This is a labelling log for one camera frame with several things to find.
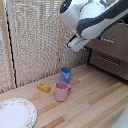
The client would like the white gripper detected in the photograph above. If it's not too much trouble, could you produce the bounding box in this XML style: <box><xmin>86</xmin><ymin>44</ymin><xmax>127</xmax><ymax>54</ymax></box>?
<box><xmin>67</xmin><ymin>34</ymin><xmax>103</xmax><ymax>54</ymax></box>

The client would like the long silver drawer handle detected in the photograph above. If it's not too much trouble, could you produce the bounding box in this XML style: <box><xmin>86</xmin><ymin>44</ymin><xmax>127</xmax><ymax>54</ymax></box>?
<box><xmin>99</xmin><ymin>36</ymin><xmax>117</xmax><ymax>45</ymax></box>

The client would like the brown drawer with long handle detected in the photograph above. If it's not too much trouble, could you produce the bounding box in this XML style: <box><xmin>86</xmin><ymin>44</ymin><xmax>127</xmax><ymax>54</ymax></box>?
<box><xmin>87</xmin><ymin>21</ymin><xmax>128</xmax><ymax>63</ymax></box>

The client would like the blue plastic cup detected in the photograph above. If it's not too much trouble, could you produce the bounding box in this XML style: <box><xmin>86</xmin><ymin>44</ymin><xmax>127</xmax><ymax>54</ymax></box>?
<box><xmin>59</xmin><ymin>66</ymin><xmax>73</xmax><ymax>85</ymax></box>

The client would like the grey-white robot base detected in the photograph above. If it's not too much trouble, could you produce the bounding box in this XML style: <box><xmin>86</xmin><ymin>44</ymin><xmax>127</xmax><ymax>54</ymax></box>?
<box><xmin>111</xmin><ymin>105</ymin><xmax>128</xmax><ymax>128</ymax></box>

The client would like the dark brown drawer cabinet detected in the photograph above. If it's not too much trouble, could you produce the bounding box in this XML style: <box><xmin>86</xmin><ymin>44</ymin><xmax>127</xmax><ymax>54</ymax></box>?
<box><xmin>85</xmin><ymin>19</ymin><xmax>128</xmax><ymax>83</ymax></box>

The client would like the pink ceramic mug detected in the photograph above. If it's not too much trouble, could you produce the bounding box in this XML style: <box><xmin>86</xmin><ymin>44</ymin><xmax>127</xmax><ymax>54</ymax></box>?
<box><xmin>54</xmin><ymin>81</ymin><xmax>73</xmax><ymax>103</ymax></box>

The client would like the wide woven screen panel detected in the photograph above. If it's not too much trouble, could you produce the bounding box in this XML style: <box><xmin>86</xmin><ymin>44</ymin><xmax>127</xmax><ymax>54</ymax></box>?
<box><xmin>6</xmin><ymin>0</ymin><xmax>64</xmax><ymax>89</ymax></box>

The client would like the yellow rectangular block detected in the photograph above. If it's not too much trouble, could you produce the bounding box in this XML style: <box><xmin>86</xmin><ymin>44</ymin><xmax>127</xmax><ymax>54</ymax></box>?
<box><xmin>36</xmin><ymin>82</ymin><xmax>53</xmax><ymax>94</ymax></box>

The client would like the white floral-rimmed plate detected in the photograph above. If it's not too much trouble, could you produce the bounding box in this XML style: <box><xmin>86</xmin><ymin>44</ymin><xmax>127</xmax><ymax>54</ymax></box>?
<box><xmin>0</xmin><ymin>97</ymin><xmax>39</xmax><ymax>128</ymax></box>

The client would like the short silver drawer handle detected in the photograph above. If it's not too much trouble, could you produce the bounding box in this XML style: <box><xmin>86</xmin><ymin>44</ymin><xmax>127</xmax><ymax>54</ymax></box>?
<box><xmin>96</xmin><ymin>55</ymin><xmax>123</xmax><ymax>67</ymax></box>

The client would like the brown drawer with short handle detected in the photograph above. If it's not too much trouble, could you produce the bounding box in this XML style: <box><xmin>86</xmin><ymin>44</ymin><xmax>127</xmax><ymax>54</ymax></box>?
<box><xmin>88</xmin><ymin>49</ymin><xmax>128</xmax><ymax>82</ymax></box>

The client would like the thin wooden screen post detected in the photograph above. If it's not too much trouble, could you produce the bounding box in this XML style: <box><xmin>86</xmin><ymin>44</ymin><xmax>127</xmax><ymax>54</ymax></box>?
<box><xmin>56</xmin><ymin>13</ymin><xmax>66</xmax><ymax>73</ymax></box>

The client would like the slanted wooden screen post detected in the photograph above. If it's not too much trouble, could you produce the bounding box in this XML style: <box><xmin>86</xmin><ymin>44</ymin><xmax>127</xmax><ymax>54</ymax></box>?
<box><xmin>0</xmin><ymin>0</ymin><xmax>17</xmax><ymax>90</ymax></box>

